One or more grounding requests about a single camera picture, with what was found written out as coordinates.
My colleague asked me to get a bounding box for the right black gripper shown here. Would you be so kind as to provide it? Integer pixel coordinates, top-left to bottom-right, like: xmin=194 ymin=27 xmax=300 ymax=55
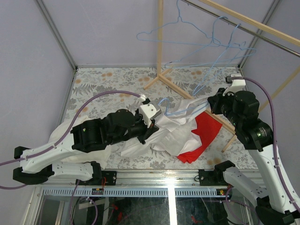
xmin=208 ymin=87 xmax=241 ymax=127

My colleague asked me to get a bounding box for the white button shirt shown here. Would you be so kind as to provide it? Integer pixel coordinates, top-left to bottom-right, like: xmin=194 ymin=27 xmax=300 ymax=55
xmin=120 ymin=97 xmax=211 ymax=158

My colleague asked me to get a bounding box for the blue wire hanger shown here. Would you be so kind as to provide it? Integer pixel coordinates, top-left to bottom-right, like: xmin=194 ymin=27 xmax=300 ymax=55
xmin=158 ymin=98 xmax=209 ymax=117
xmin=136 ymin=0 xmax=221 ymax=47
xmin=192 ymin=23 xmax=257 ymax=97
xmin=164 ymin=18 xmax=237 ymax=68

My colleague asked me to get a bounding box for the cream white garment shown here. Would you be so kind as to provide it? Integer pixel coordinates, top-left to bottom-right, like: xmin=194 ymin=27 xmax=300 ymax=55
xmin=48 ymin=114 xmax=112 ymax=171

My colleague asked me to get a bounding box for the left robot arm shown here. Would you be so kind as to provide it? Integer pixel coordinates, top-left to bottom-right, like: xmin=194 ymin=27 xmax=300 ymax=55
xmin=13 ymin=109 xmax=159 ymax=185

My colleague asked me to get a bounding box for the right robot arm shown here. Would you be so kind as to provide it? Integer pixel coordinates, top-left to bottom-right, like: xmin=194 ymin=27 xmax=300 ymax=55
xmin=208 ymin=88 xmax=300 ymax=225

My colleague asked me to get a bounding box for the red shirt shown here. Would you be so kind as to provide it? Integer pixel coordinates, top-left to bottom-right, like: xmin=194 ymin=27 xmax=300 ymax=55
xmin=177 ymin=112 xmax=222 ymax=164

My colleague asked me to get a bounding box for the floral table mat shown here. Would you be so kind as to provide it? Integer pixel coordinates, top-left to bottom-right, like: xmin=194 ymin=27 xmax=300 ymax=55
xmin=65 ymin=67 xmax=256 ymax=170

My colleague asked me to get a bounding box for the metal hanging rod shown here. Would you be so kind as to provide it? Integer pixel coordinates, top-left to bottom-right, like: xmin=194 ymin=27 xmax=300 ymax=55
xmin=182 ymin=0 xmax=300 ymax=58

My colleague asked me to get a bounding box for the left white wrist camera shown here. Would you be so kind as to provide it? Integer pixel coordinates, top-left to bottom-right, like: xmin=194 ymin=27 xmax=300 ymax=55
xmin=138 ymin=98 xmax=162 ymax=128

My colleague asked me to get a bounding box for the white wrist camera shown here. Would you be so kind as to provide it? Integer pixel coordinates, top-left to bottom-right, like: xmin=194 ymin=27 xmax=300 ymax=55
xmin=138 ymin=98 xmax=162 ymax=128
xmin=223 ymin=74 xmax=246 ymax=96

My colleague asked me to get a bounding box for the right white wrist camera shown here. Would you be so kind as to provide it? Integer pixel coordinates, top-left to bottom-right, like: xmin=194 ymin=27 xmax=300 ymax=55
xmin=223 ymin=74 xmax=246 ymax=96

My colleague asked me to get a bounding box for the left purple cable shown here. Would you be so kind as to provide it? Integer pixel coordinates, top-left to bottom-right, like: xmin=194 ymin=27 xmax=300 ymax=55
xmin=0 ymin=90 xmax=146 ymax=190

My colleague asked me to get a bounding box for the wooden rack frame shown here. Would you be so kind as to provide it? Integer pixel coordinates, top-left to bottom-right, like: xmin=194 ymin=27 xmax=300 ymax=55
xmin=144 ymin=0 xmax=300 ymax=153

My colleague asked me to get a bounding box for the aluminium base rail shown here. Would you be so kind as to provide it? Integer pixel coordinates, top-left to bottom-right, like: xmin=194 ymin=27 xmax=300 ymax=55
xmin=36 ymin=169 xmax=229 ymax=198

